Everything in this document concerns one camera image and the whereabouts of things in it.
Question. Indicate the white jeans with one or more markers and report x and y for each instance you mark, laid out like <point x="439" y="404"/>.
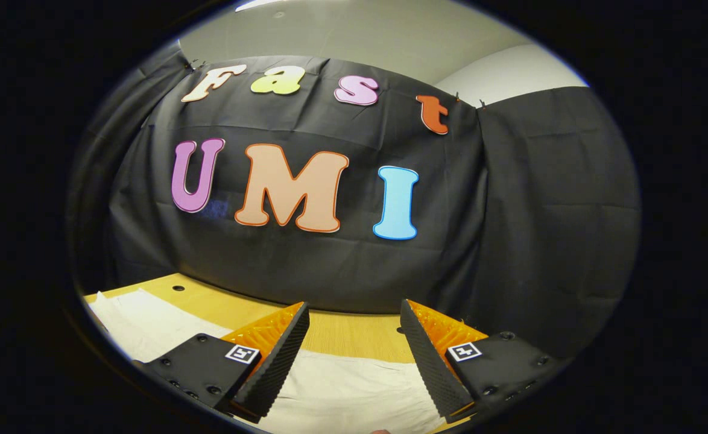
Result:
<point x="342" y="392"/>

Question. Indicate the black backdrop cloth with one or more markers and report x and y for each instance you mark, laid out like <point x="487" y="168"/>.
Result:
<point x="511" y="241"/>

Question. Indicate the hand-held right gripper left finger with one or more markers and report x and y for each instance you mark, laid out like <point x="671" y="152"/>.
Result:
<point x="278" y="367"/>

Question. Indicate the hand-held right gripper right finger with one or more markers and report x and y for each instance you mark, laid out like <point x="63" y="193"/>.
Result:
<point x="429" y="361"/>

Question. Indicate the ceiling light panel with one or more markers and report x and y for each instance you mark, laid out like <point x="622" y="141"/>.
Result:
<point x="257" y="5"/>

